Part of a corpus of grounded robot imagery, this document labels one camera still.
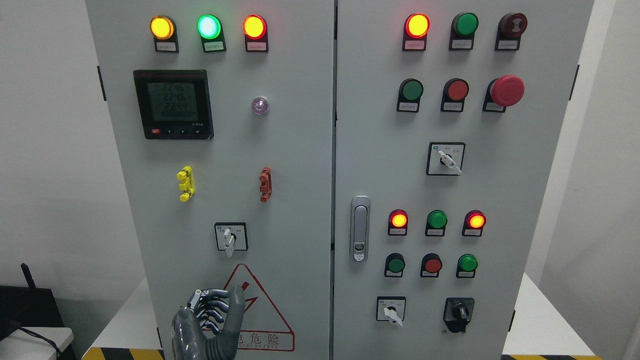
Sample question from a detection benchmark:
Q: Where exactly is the green indicator lower middle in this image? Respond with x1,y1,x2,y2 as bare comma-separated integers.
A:
424,209,448,237

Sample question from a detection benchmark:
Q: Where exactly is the white rotary switch lower right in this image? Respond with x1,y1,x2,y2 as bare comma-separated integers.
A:
375,296,407,328

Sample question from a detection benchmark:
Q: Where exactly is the black digital power meter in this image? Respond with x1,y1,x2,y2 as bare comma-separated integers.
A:
133,69,214,141

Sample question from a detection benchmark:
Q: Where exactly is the red electrical hazard sticker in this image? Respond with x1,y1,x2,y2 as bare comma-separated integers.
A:
223,263,295,353

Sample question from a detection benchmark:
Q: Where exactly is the red lit indicator top right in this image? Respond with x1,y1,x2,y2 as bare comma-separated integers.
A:
402,13,431,51

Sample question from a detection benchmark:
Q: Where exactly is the green push button top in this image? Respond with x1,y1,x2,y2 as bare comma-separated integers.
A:
448,12,479,51

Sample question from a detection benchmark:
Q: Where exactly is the black router with antenna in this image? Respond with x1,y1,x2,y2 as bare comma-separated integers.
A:
0,263,65,340

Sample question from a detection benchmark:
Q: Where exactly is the yellow indicator light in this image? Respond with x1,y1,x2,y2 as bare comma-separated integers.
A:
150,14,179,53

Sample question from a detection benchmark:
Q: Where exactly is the black cable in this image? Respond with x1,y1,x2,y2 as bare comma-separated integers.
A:
19,326,64,359

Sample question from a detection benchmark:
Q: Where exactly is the silver door handle lock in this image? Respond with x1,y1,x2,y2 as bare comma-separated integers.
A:
349,194,371,262

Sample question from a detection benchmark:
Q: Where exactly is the grey right cabinet door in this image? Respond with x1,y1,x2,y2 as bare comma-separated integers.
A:
333,0,594,360

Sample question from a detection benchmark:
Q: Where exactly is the dark red buzzer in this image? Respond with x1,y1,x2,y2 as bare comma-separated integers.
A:
494,13,528,51

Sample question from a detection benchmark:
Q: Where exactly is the red push button bottom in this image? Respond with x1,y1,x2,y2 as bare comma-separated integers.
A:
420,253,443,278

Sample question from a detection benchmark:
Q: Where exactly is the red push button second row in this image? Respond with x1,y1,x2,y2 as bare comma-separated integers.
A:
440,78,470,113

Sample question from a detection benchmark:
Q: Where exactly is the red lit indicator lower right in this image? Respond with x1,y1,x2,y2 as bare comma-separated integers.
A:
461,210,487,237

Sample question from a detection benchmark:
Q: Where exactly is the grey left cabinet door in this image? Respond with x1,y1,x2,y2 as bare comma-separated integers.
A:
86,0,334,360

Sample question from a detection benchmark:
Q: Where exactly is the green push button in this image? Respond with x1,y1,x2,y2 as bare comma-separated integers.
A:
384,252,406,278
455,253,479,279
448,12,479,51

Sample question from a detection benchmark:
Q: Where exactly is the yellow terminal connector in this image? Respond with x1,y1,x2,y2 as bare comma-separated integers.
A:
176,165,195,203

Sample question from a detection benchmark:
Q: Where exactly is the red lit indicator lower left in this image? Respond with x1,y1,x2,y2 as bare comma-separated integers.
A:
387,209,409,236

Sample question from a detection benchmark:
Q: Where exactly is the yellow black hazard tape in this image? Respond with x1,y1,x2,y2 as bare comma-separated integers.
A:
82,347,165,360
500,354,602,360

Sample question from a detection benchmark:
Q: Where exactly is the red terminal connector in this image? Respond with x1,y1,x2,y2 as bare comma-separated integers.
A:
258,166,273,203

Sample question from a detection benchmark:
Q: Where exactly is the yellow black hazard tape left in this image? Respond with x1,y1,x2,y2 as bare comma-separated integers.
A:
82,347,165,360

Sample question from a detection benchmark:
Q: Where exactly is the red emergency stop button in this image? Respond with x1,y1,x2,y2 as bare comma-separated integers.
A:
482,74,525,113

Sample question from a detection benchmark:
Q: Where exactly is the white rotary selector switch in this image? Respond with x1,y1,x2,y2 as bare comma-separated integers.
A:
214,222,249,258

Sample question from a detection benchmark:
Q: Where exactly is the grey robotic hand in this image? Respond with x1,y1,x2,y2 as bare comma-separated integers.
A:
173,285,245,360

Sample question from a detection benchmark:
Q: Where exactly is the green push button second row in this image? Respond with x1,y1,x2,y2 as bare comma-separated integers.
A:
397,78,425,113

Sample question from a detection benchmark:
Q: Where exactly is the black rotary switch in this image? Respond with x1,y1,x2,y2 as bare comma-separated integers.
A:
443,297,475,333

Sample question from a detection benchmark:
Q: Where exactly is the white rotary switch upper right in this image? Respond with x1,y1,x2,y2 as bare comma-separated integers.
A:
426,142,466,176

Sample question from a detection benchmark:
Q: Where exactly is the green push button bottom right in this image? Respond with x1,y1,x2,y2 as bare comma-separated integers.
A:
455,253,479,279

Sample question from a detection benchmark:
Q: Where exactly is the red lit indicator light left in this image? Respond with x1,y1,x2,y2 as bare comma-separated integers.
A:
242,14,269,53

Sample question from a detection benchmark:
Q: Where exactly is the grey cabinet door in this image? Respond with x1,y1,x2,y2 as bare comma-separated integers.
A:
86,0,334,360
333,0,594,360

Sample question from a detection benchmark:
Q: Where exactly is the clear round signal lamp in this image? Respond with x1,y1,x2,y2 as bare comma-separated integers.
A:
251,96,270,116

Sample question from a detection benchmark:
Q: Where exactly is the green push button bottom left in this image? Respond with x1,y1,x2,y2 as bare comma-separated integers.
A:
384,252,406,278

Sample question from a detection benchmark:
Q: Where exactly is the yellow black hazard tape right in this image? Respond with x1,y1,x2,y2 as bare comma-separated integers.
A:
500,354,602,360

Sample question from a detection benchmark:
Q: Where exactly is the green lit indicator light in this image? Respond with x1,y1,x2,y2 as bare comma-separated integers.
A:
197,14,227,53

